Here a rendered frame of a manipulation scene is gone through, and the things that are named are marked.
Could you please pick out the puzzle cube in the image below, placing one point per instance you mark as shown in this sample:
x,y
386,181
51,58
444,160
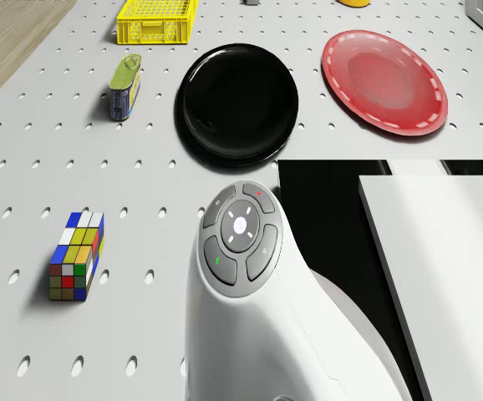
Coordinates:
x,y
74,259

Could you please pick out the yellow basket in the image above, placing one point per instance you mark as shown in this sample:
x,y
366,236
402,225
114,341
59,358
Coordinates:
x,y
158,21

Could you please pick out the grey cube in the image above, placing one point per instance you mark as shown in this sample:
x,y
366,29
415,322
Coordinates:
x,y
251,2

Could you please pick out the yellow bowl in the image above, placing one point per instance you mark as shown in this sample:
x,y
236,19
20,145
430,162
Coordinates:
x,y
353,2

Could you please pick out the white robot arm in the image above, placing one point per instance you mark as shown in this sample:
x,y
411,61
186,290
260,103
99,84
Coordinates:
x,y
241,334

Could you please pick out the flat-sided can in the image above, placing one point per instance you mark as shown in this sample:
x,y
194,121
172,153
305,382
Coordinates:
x,y
123,89

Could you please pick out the black stove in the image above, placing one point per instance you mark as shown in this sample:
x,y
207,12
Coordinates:
x,y
442,271

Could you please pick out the black plate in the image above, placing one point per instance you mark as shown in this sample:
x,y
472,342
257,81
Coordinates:
x,y
237,104

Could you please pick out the red plate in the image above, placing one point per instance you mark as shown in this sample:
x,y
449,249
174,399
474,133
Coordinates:
x,y
385,81

